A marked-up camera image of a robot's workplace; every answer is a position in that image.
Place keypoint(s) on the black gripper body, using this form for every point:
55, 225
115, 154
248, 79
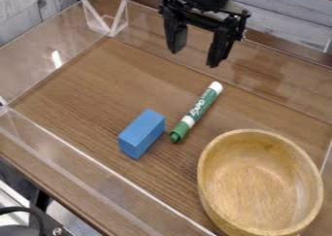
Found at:
210, 14

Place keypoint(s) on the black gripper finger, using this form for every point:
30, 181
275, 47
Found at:
176, 31
220, 46

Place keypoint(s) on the green Expo marker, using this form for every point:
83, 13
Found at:
192, 116

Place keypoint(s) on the brown wooden bowl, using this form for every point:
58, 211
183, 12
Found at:
259, 184

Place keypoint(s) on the clear acrylic barrier panel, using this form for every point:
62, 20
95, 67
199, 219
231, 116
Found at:
87, 71

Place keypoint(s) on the blue rectangular block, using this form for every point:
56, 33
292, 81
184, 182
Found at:
142, 133

